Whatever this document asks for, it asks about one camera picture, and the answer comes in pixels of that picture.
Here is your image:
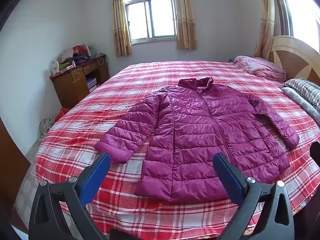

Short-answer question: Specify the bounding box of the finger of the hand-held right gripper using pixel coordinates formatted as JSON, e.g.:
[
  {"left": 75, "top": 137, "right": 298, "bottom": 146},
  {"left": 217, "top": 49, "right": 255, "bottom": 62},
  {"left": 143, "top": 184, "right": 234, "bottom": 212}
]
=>
[{"left": 309, "top": 142, "right": 320, "bottom": 167}]

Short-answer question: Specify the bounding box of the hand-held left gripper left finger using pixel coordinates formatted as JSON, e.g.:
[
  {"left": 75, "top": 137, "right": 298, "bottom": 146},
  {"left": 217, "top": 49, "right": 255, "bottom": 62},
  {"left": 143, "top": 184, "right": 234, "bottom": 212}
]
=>
[{"left": 29, "top": 152, "right": 112, "bottom": 240}]

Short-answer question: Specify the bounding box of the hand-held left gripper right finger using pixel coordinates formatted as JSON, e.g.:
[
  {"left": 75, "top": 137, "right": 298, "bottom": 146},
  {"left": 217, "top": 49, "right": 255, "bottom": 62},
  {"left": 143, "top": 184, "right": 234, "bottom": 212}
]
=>
[{"left": 212, "top": 152, "right": 295, "bottom": 240}]

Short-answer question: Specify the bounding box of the magenta puffer jacket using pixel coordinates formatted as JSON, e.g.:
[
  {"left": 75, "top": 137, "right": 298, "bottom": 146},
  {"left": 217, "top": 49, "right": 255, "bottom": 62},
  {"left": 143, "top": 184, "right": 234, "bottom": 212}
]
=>
[{"left": 94, "top": 77, "right": 300, "bottom": 202}]

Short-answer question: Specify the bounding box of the pile of clothes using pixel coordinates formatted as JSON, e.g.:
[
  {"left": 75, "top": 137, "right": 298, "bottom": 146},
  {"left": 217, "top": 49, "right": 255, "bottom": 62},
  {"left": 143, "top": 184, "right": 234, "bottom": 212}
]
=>
[{"left": 57, "top": 49, "right": 97, "bottom": 68}]

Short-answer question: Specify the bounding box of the grey patterned pillow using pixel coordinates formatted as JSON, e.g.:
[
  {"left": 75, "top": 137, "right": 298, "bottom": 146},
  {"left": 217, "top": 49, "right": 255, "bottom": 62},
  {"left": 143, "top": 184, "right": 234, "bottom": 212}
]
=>
[{"left": 281, "top": 87, "right": 320, "bottom": 125}]

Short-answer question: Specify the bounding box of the striped pillow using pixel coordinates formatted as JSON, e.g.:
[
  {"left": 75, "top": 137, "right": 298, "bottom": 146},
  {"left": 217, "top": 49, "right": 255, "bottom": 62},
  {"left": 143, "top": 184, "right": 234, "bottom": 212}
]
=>
[{"left": 284, "top": 78, "right": 320, "bottom": 113}]

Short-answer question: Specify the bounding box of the grey patterned bag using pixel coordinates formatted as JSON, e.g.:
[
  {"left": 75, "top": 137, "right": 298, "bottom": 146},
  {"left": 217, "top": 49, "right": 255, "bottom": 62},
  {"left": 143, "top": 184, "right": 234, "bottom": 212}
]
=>
[{"left": 37, "top": 118, "right": 55, "bottom": 140}]

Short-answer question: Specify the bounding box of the red plastic bag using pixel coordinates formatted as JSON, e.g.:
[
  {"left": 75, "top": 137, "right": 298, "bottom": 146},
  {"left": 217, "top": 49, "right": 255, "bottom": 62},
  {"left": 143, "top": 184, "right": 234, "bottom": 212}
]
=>
[{"left": 54, "top": 107, "right": 72, "bottom": 122}]

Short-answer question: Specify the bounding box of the brown wooden door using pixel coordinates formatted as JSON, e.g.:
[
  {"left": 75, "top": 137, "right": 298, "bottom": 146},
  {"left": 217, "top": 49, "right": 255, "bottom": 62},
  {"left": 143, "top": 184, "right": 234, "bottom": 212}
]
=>
[{"left": 0, "top": 117, "right": 32, "bottom": 195}]

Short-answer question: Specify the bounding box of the stack of boxes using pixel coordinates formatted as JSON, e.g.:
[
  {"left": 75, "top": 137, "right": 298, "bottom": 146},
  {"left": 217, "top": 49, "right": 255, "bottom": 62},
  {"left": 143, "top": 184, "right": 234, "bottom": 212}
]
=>
[{"left": 86, "top": 77, "right": 97, "bottom": 93}]

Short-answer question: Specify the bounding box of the brown wooden desk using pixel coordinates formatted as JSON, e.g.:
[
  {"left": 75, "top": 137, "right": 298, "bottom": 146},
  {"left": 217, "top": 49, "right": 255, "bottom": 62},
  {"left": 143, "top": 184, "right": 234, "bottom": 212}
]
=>
[{"left": 49, "top": 54, "right": 110, "bottom": 109}]

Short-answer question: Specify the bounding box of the wooden headboard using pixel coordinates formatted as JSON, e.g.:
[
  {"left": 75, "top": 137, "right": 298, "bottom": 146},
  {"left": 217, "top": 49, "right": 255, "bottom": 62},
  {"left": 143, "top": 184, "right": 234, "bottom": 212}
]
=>
[{"left": 269, "top": 35, "right": 320, "bottom": 85}]

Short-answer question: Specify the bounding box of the pink folded quilt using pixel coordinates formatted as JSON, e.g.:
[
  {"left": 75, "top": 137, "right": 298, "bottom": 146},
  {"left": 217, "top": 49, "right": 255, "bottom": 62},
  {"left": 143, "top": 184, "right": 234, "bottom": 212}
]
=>
[{"left": 234, "top": 55, "right": 287, "bottom": 82}]

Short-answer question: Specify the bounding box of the bed with red plaid sheet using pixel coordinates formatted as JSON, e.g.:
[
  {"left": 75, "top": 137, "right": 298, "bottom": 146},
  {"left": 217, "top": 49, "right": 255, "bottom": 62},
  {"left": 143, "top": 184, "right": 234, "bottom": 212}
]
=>
[{"left": 14, "top": 60, "right": 320, "bottom": 240}]

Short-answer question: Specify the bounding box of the white printed box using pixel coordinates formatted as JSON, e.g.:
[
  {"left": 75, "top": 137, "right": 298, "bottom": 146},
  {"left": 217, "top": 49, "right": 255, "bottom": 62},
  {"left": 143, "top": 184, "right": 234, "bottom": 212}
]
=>
[{"left": 50, "top": 59, "right": 60, "bottom": 75}]

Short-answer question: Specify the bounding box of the red paper bag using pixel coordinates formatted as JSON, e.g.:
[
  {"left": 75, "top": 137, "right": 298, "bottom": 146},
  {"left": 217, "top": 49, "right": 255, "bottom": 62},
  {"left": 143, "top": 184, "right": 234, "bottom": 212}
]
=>
[{"left": 72, "top": 44, "right": 90, "bottom": 55}]

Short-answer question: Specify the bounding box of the yellow patterned curtain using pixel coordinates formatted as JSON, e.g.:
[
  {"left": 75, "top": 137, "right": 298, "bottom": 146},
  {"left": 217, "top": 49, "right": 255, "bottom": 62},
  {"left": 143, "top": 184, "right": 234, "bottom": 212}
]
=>
[
  {"left": 174, "top": 0, "right": 197, "bottom": 50},
  {"left": 254, "top": 0, "right": 275, "bottom": 60},
  {"left": 111, "top": 0, "right": 132, "bottom": 57}
]

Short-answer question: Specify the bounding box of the large side window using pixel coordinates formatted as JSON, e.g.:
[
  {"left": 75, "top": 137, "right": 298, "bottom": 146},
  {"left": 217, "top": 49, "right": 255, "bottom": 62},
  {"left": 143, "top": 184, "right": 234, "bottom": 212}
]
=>
[{"left": 271, "top": 0, "right": 320, "bottom": 47}]

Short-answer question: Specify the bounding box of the sliding window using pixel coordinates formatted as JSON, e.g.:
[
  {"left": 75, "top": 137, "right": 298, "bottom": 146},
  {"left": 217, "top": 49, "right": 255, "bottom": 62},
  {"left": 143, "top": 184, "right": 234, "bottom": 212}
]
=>
[{"left": 123, "top": 0, "right": 178, "bottom": 46}]

